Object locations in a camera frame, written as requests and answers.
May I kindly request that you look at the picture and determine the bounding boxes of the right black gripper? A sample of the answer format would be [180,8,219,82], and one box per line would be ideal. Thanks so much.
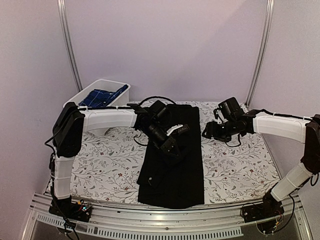
[202,118,238,143]

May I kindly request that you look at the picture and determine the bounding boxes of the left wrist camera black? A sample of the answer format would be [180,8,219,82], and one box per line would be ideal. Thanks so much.
[148,100,191,137]

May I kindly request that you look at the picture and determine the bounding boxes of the left aluminium corner post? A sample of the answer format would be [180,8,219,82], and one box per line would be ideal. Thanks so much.
[57,0,83,92]

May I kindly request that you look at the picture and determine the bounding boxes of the blue plaid shirt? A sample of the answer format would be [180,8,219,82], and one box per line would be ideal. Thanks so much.
[78,84,129,108]

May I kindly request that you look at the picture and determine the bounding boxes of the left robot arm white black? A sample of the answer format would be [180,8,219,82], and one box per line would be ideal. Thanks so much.
[44,100,183,217]

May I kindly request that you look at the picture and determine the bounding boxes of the right aluminium corner post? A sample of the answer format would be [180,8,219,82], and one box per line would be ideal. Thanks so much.
[245,0,275,108]

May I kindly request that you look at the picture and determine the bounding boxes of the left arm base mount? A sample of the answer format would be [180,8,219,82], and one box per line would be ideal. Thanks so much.
[49,193,92,223]

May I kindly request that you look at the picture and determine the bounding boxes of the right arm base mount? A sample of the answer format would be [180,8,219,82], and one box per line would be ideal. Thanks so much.
[239,197,285,223]

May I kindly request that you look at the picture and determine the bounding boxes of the black long sleeve shirt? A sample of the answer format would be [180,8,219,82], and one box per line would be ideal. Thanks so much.
[137,104,205,209]

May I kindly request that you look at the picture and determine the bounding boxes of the white plastic bin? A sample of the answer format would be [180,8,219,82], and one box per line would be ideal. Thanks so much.
[62,78,132,137]

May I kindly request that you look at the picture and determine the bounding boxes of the aluminium corner post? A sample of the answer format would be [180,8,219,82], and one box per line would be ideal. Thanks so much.
[57,0,83,92]
[245,0,275,108]

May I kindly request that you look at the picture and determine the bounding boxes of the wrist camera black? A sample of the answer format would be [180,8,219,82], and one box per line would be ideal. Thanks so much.
[213,97,245,121]
[148,100,191,137]

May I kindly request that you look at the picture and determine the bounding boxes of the aluminium front rail frame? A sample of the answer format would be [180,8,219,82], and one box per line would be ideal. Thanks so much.
[21,193,314,240]

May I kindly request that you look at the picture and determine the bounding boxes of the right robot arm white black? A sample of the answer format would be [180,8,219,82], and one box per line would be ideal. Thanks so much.
[202,109,320,218]

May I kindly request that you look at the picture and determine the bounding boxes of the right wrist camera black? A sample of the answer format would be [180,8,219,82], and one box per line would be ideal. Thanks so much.
[213,97,245,121]

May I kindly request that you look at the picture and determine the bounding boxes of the floral patterned tablecloth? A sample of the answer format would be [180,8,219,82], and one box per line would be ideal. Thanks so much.
[44,100,283,206]

